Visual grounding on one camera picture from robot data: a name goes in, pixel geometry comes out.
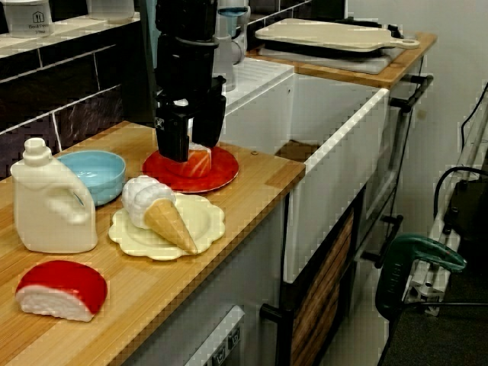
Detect black box device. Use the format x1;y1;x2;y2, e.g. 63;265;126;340
444;178;488;249

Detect black cable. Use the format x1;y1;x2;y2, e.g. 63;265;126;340
433;165;480;217

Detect black upright post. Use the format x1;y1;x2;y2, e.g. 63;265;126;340
122;0;161;129

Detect aluminium frame rail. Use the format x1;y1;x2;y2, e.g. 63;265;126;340
403;82;488;317

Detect light blue bowl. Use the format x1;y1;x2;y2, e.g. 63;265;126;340
56;150;127;207

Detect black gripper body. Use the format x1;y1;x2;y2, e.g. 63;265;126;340
154;36;228;116

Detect black cabinet handle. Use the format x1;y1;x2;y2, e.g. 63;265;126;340
374;214;404;270
390;73;435;114
260;303;295;366

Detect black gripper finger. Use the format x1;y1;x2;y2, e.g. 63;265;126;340
155;110;191;163
193;95;226;149

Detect white flat tray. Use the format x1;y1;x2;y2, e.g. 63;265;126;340
258;45;397;75

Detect salmon sushi toy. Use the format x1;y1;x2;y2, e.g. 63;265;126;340
165;144;214;178

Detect white toy kitchen sink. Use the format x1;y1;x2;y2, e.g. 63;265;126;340
224;56;390;285

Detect wood-fronted cabinet door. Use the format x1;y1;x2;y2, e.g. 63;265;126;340
291;211;355;366

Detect plain white canister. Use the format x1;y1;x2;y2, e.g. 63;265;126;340
86;0;136;22

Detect red tuna sushi toy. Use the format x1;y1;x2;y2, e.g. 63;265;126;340
14;260;109;323

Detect white jar with label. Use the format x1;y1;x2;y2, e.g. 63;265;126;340
3;0;53;39

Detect cream scalloped plate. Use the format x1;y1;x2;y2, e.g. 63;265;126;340
108;193;226;262

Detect cream cutting board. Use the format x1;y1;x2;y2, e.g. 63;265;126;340
254;18;421;53

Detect red plate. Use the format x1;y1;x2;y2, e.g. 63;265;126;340
142;146;240;194

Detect toy ice cream cone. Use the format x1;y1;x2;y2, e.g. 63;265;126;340
121;175;200;255

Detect white toy detergent bottle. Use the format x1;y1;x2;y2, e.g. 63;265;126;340
10;137;99;254

